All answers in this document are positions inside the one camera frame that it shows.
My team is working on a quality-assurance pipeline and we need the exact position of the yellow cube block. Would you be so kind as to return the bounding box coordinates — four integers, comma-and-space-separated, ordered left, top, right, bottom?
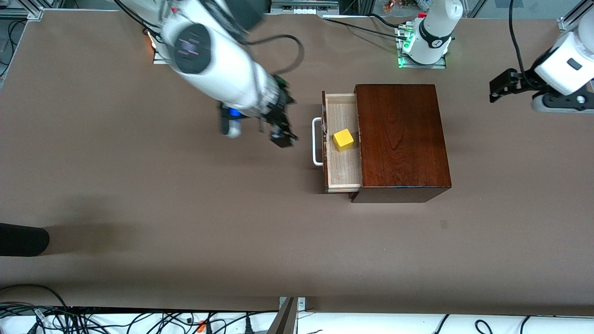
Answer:
333, 128, 355, 152

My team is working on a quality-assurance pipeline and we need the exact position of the wooden drawer with white handle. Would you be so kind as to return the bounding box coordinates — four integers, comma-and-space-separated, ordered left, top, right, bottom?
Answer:
312, 90, 363, 194

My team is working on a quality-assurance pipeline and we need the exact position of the white power strip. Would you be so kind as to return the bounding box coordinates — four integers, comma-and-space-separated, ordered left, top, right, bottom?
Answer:
271, 0, 339, 15

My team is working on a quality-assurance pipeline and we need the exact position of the brown table cover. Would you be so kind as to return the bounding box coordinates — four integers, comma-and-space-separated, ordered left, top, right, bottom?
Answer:
0, 9, 594, 317

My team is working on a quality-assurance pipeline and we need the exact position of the dark brown wooden cabinet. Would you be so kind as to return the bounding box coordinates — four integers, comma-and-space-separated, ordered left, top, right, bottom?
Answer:
349, 83, 452, 204

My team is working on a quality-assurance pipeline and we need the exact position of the dark diagonal strut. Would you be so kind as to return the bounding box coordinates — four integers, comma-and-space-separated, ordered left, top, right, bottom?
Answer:
267, 297, 298, 334

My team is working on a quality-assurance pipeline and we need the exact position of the black ribbed cylinder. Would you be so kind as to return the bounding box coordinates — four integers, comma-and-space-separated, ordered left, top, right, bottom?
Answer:
0, 223, 50, 257

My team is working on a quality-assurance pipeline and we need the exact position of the aluminium frame profile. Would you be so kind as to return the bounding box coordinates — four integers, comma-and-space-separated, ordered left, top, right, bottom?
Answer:
559, 0, 594, 32
0, 6, 45, 21

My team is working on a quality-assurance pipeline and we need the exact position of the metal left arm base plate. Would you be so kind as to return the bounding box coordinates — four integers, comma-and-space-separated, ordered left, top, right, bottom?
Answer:
397, 26, 447, 69

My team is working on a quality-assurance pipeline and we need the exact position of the black cable on table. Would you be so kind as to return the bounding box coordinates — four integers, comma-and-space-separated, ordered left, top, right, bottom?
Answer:
323, 14, 410, 41

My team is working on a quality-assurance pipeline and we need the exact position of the small metal bracket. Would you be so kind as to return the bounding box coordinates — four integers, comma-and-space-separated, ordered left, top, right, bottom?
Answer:
278, 297, 307, 312

